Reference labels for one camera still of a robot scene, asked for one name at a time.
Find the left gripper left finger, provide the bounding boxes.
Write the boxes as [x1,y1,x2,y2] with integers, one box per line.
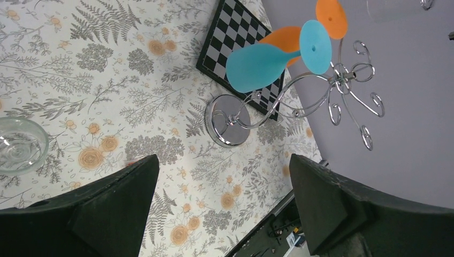
[1,155,160,256]

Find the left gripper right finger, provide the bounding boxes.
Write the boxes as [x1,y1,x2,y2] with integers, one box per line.
[289,154,453,256]

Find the clear wine glass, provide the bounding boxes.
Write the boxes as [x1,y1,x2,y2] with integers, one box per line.
[367,0,436,23]
[1,117,49,176]

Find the blue wine glass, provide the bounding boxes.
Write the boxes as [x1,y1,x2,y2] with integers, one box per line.
[225,19,334,94]

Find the orange wine glass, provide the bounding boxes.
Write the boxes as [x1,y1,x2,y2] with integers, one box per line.
[259,0,349,74]

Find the chrome wine glass rack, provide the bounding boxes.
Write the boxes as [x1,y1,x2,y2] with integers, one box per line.
[205,40,385,151]

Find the floral tablecloth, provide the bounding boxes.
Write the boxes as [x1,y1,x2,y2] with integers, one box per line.
[1,1,321,256]

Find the black white checkerboard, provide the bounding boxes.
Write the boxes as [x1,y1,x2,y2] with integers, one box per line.
[196,0,271,100]

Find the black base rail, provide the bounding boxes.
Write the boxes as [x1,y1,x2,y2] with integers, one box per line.
[226,190,306,257]

